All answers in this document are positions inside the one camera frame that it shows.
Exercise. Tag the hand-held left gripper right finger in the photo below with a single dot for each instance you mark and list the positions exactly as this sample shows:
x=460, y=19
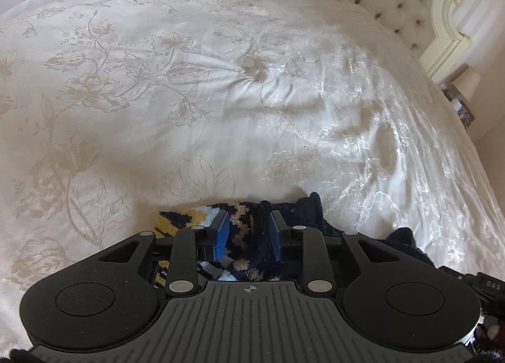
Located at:
x=275, y=236

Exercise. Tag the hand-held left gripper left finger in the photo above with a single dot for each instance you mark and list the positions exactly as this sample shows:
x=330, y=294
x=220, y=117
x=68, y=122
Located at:
x=221, y=238

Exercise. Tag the navy yellow patterned knit sweater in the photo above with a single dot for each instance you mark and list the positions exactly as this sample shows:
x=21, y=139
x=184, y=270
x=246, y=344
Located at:
x=246, y=229

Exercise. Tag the white floral bedspread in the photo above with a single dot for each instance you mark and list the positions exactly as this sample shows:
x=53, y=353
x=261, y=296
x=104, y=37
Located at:
x=236, y=90

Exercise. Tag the cream shade table lamp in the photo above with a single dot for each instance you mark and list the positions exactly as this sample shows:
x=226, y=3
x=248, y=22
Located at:
x=467, y=85

